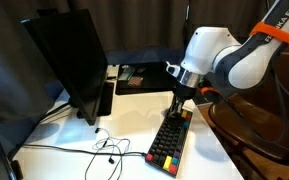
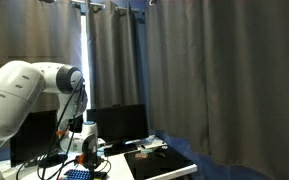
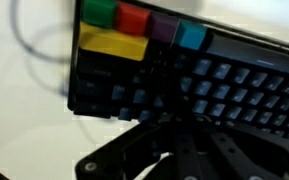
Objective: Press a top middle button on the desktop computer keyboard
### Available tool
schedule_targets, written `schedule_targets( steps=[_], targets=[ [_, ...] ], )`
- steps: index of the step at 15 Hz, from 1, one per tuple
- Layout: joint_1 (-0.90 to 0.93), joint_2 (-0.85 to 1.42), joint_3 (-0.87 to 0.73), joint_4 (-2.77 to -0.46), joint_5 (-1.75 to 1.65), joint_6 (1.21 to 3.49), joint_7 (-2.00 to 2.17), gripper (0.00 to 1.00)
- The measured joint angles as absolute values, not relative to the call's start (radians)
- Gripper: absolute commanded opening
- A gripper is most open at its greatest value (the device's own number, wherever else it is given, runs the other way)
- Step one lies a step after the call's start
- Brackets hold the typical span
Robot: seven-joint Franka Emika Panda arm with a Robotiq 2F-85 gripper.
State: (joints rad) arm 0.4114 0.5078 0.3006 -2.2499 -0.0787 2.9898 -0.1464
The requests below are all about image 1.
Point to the black monitor stand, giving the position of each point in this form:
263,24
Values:
106,100

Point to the green white packet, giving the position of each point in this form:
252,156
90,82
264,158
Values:
124,74

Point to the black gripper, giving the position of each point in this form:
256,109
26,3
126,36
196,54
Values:
185,93

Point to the black desk mat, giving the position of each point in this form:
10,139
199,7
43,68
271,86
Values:
150,81

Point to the brown chair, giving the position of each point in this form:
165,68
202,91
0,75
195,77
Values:
230,128

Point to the small dark object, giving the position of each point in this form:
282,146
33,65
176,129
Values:
140,70

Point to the dark fabric curtain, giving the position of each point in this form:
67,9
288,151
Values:
10,66
224,13
134,23

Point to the red checkered card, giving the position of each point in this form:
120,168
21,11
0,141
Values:
135,81

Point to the black computer monitor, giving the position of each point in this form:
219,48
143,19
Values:
70,60

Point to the black keyboard with coloured keys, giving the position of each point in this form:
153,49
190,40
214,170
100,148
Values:
169,143

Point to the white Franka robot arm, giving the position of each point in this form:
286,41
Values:
250,63

